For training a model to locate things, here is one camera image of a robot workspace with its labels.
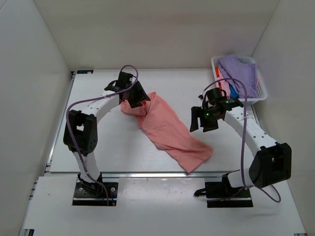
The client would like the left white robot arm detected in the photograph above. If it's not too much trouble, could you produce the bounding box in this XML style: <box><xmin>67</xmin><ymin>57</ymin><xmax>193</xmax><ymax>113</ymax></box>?
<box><xmin>63</xmin><ymin>71</ymin><xmax>150</xmax><ymax>197</ymax></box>

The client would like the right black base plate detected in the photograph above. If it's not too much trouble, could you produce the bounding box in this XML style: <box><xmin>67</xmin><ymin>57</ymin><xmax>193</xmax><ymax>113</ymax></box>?
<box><xmin>205</xmin><ymin>182</ymin><xmax>253</xmax><ymax>208</ymax></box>

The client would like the white plastic basket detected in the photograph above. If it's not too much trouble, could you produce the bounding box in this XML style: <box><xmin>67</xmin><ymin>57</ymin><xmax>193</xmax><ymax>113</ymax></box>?
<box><xmin>211</xmin><ymin>56</ymin><xmax>267</xmax><ymax>105</ymax></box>

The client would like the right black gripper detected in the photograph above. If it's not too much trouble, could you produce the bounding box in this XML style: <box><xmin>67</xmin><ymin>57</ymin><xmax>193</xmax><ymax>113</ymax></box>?
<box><xmin>190</xmin><ymin>107</ymin><xmax>221</xmax><ymax>133</ymax></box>

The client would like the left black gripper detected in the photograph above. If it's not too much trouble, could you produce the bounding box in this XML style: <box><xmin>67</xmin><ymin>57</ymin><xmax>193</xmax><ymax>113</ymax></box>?
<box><xmin>127</xmin><ymin>81</ymin><xmax>150</xmax><ymax>108</ymax></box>

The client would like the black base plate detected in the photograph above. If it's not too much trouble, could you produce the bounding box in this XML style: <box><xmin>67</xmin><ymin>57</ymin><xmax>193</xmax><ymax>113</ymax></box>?
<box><xmin>72</xmin><ymin>180</ymin><xmax>119</xmax><ymax>207</ymax></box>
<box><xmin>205</xmin><ymin>182</ymin><xmax>253</xmax><ymax>208</ymax></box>

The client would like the light pink t shirt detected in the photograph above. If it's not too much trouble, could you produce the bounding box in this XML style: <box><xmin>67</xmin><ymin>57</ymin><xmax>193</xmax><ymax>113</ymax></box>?
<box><xmin>219</xmin><ymin>80</ymin><xmax>231</xmax><ymax>98</ymax></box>

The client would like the purple t shirt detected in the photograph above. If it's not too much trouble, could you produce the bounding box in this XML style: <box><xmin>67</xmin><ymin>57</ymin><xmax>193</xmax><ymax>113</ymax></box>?
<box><xmin>218</xmin><ymin>54</ymin><xmax>257</xmax><ymax>98</ymax></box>

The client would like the salmon pink t shirt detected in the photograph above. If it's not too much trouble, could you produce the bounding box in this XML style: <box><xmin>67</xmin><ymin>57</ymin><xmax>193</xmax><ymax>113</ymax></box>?
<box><xmin>121</xmin><ymin>92</ymin><xmax>214</xmax><ymax>174</ymax></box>

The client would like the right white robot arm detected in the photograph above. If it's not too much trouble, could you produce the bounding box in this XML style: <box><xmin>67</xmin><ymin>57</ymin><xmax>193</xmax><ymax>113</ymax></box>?
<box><xmin>190</xmin><ymin>88</ymin><xmax>292</xmax><ymax>197</ymax></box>

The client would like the black corner label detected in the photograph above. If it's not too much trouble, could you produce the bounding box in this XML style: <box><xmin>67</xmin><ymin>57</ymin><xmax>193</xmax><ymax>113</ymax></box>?
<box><xmin>76</xmin><ymin>70</ymin><xmax>94</xmax><ymax>74</ymax></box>

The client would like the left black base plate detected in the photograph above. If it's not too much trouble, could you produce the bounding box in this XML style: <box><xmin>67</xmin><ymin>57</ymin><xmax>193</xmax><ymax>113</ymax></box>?
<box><xmin>72</xmin><ymin>180</ymin><xmax>119</xmax><ymax>207</ymax></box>

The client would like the blue t shirt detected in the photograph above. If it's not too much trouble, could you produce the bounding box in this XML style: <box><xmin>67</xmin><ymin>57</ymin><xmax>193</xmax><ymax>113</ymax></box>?
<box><xmin>229</xmin><ymin>84</ymin><xmax>239</xmax><ymax>98</ymax></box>

